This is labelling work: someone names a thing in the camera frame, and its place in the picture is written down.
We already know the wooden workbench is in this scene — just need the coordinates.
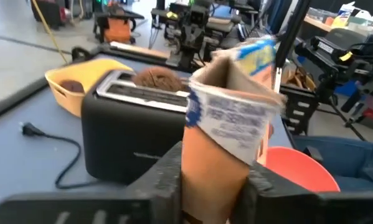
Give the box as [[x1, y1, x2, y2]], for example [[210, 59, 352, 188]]
[[303, 1, 373, 35]]

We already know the orange and black cart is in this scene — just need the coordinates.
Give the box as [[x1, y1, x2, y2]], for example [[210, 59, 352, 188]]
[[92, 4, 145, 44]]

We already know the dark red fruit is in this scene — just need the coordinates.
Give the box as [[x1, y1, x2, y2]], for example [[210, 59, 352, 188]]
[[59, 80, 86, 94]]

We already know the yellow extension cable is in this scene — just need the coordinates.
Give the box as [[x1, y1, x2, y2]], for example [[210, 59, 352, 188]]
[[31, 0, 69, 65]]

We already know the orange cereal box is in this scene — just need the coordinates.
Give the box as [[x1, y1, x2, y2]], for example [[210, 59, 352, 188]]
[[180, 35, 287, 224]]

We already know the black rolling case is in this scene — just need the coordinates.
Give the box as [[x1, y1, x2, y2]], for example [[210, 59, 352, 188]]
[[30, 0, 65, 30]]

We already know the black two-slot toaster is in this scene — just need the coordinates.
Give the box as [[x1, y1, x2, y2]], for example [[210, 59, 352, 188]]
[[80, 69, 191, 185]]

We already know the black floor cable with coil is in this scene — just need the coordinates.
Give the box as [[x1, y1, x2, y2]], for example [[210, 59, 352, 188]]
[[70, 45, 95, 63]]

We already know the person's leg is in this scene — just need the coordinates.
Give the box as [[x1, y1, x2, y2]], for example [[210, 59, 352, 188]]
[[291, 136, 373, 192]]

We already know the brown bagel half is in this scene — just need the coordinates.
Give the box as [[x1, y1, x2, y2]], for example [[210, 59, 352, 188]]
[[131, 65, 186, 93]]

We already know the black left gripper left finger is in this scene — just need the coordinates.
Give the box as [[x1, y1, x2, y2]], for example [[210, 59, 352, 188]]
[[0, 141, 183, 224]]

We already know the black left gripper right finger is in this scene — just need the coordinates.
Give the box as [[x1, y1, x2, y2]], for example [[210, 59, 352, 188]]
[[235, 164, 373, 224]]

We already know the black toaster power cord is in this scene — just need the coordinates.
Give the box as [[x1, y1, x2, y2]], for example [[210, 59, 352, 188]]
[[19, 121, 100, 190]]

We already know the coral plastic bowl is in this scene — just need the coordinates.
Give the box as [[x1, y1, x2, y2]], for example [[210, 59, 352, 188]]
[[263, 146, 341, 193]]

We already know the yellow plastic bin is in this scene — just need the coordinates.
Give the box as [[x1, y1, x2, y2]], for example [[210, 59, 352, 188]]
[[44, 58, 134, 118]]

